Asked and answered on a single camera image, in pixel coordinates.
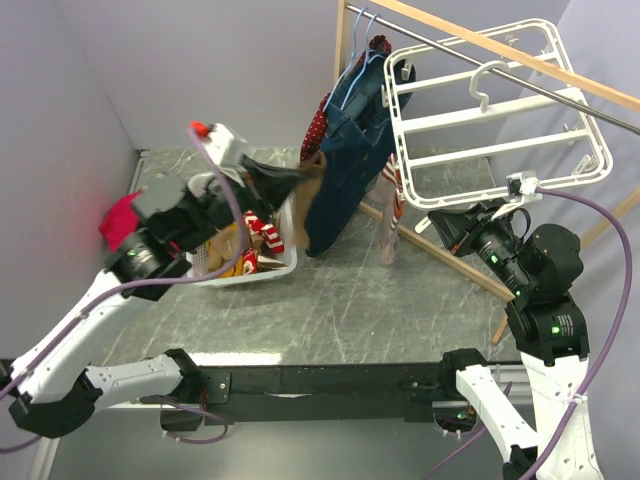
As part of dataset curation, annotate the pink folded cloth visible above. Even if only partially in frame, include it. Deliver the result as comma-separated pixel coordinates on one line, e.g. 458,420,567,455
98,190,142,252

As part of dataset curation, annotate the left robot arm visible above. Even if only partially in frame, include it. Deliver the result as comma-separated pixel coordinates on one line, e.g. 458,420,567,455
1,156,304,439

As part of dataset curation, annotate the tan stocking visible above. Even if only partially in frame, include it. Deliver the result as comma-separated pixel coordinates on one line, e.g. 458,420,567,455
292,150,327,248

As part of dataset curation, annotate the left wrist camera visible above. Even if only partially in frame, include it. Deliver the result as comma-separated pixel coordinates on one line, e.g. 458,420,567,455
190,121,248,168

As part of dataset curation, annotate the aluminium rail frame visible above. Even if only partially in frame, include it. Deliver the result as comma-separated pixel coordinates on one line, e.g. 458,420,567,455
27,149,150,480

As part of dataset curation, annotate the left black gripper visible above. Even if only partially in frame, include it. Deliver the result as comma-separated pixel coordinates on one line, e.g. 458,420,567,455
179,152,310,252

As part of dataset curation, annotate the red white striped sock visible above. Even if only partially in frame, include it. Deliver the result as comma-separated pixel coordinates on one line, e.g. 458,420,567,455
244,210,285,254

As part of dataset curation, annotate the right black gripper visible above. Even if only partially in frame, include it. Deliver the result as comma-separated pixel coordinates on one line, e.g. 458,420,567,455
427,193,532,290

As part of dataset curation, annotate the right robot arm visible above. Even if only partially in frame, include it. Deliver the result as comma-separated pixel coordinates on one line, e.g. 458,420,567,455
428,200,603,479

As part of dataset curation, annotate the beige striped-cuff sock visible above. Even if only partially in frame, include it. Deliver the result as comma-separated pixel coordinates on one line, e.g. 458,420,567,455
381,154,405,234
367,174,405,265

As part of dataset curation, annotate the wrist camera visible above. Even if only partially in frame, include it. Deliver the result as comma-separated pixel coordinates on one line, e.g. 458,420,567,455
190,121,248,168
492,171,543,220

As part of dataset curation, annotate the white plastic clip hanger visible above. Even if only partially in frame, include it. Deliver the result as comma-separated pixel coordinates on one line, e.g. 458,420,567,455
382,37,613,211

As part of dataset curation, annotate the black base beam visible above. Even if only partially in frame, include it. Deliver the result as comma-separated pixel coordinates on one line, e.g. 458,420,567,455
167,362,463,423

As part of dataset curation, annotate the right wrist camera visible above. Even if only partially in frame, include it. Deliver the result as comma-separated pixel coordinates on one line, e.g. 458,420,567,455
492,171,543,220

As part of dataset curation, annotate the wooden clothes rack frame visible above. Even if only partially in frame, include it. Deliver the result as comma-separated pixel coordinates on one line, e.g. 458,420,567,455
335,0,640,344

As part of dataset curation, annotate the red polka dot garment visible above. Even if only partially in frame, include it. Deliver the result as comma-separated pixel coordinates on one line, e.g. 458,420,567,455
300,35,392,162

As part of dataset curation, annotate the blue wire hanger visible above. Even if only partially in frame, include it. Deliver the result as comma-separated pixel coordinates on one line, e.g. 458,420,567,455
322,7,379,113

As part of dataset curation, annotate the white laundry basket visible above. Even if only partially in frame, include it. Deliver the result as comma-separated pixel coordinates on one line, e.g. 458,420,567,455
187,199,297,288

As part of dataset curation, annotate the dark blue denim garment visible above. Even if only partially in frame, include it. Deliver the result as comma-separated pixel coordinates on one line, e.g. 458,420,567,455
305,49,395,257

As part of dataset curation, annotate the metal hanging rod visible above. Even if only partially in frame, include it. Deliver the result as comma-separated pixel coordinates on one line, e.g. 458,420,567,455
347,3,640,134

